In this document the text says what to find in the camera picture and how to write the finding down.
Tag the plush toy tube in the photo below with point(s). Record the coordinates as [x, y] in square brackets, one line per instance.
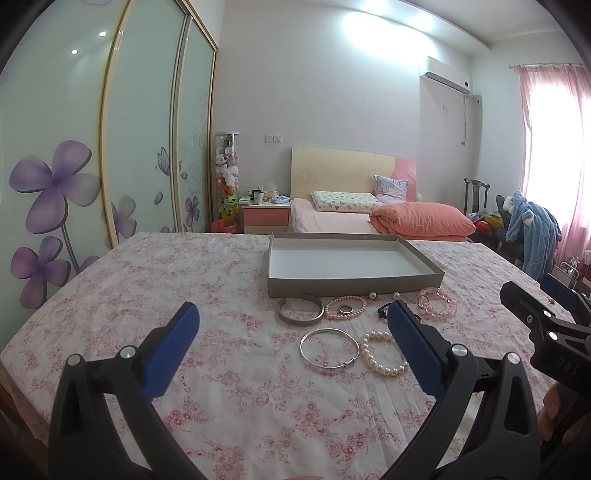
[226, 175]

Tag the pink bed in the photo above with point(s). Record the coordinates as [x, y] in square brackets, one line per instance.
[304, 218]

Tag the thin silver bangle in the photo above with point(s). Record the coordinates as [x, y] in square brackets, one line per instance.
[329, 349]

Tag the white mug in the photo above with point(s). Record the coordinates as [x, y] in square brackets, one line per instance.
[257, 197]

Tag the grey white cardboard tray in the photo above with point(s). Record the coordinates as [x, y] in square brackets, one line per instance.
[333, 265]

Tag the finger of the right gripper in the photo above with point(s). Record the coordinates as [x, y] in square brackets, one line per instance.
[572, 301]
[545, 327]

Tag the right hand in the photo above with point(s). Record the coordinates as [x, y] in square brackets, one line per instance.
[548, 413]

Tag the sliding door wardrobe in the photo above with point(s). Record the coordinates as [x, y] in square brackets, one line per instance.
[105, 133]

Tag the folded coral duvet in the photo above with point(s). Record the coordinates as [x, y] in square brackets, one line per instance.
[422, 221]

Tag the pink floral tablecloth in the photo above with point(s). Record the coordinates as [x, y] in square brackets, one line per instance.
[295, 356]

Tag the white air conditioner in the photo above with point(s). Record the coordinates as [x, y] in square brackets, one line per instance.
[446, 75]

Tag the beige pink headboard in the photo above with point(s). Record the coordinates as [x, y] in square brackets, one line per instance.
[313, 169]

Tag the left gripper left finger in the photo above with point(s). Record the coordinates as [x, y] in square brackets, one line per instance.
[83, 440]

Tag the wastebasket with red bag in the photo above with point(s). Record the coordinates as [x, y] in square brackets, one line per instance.
[226, 226]

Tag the wall light switch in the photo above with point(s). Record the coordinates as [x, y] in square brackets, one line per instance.
[275, 139]

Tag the purple patterned pillow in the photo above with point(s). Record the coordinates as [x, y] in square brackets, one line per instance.
[391, 191]

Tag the dark wooden chair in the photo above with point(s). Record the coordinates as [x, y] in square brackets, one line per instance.
[475, 197]

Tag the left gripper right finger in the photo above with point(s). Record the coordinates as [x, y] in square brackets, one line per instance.
[503, 440]

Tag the floral white pillow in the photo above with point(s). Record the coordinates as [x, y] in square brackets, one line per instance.
[345, 202]

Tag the pink beige nightstand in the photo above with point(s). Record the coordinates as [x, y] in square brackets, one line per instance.
[266, 218]

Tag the pink curtain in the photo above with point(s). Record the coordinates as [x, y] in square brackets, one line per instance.
[556, 118]

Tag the blue plush robe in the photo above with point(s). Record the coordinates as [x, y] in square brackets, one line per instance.
[540, 233]

